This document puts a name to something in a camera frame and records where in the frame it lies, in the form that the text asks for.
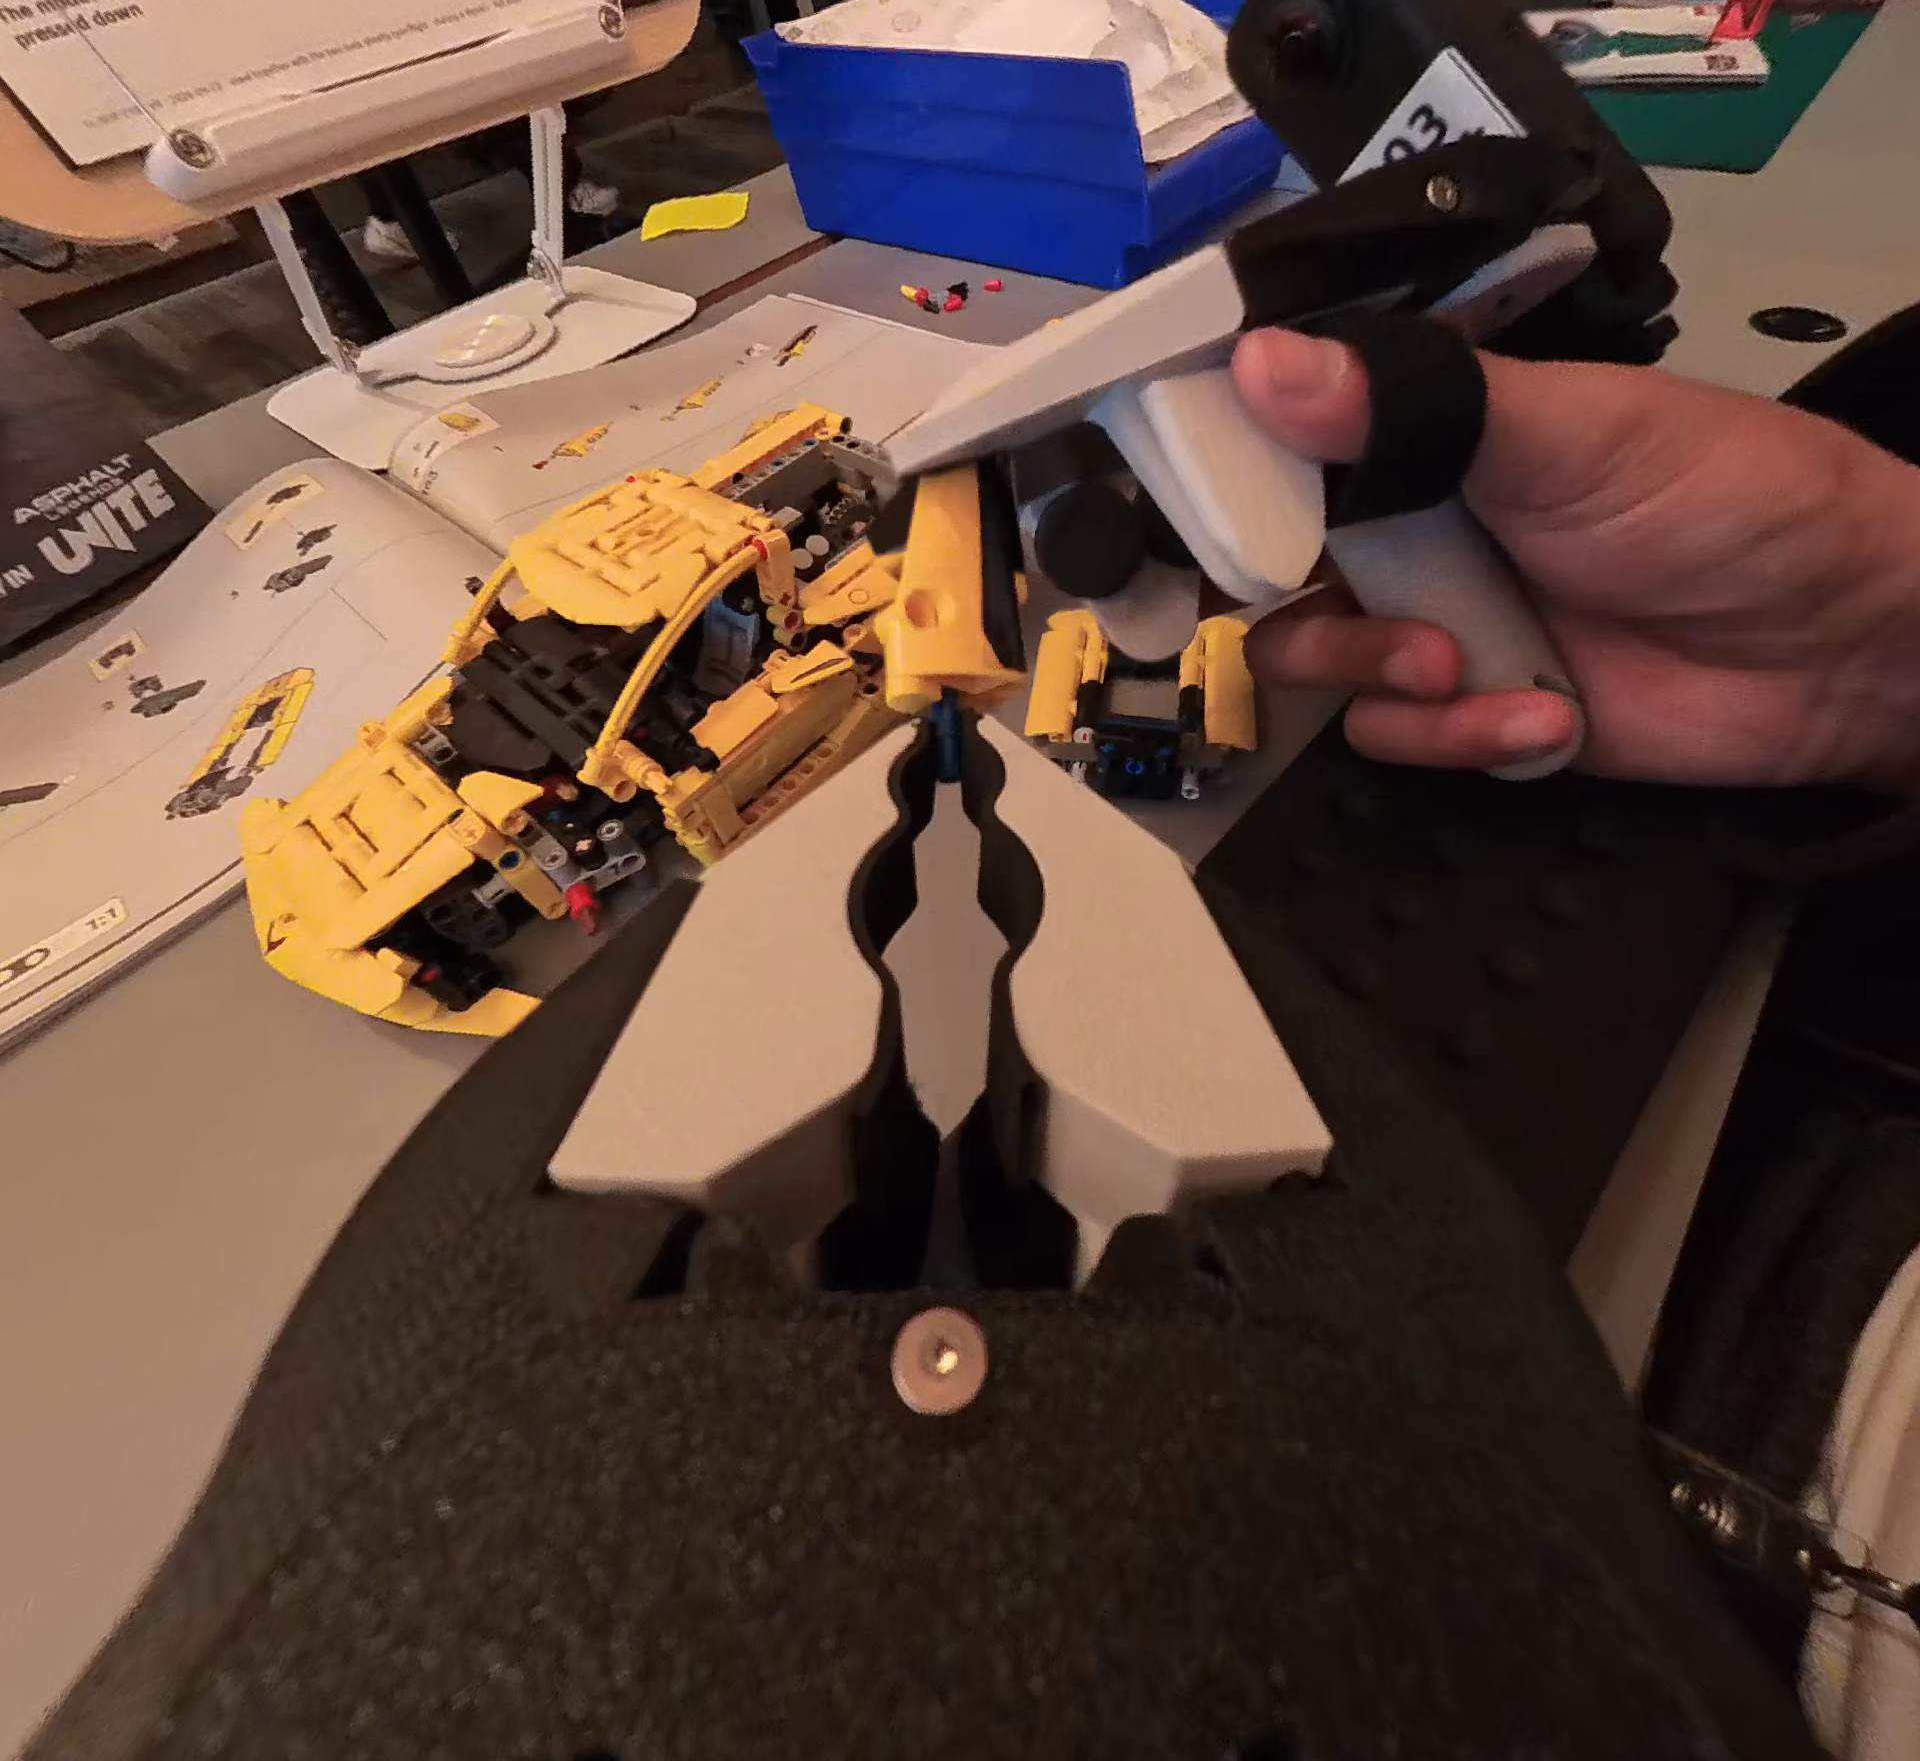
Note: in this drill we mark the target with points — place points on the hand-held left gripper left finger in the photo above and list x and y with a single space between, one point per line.
720 1043

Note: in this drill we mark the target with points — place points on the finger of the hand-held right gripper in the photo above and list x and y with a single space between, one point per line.
1080 352

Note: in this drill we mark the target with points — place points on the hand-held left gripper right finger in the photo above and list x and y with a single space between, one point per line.
1171 1043

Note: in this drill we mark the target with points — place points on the yellow brick door panel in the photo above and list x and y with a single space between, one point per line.
938 622

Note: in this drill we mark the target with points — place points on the blue brick pin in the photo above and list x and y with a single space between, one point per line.
948 730

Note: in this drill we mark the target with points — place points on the yellow brick car model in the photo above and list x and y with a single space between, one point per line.
630 547

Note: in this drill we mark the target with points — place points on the person's right forearm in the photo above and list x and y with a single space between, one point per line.
1866 367

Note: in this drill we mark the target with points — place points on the black desk grommet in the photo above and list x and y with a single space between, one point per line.
1798 324

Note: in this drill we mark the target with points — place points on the grey desk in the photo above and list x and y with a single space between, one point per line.
182 1161

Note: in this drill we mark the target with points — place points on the person's right hand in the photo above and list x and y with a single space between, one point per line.
1725 591

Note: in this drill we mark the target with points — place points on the scattered small brick pins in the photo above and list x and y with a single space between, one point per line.
948 296

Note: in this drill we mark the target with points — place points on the blue storage bin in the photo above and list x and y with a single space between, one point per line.
960 155

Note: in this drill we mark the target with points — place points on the yellow brick rear subassembly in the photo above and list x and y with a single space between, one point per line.
1073 675

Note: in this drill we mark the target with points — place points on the green storage bin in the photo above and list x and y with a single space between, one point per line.
1725 119

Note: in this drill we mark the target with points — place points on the crumpled white paper bags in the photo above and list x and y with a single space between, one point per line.
1022 7

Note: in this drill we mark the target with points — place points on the yellow paper scrap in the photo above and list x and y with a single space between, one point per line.
696 217

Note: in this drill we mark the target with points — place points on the open instruction booklet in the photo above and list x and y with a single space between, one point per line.
90 815

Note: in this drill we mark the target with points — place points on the dark toy car set box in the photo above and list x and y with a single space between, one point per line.
90 547

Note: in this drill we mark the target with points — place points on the document stand with sheet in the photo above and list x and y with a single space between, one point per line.
90 203

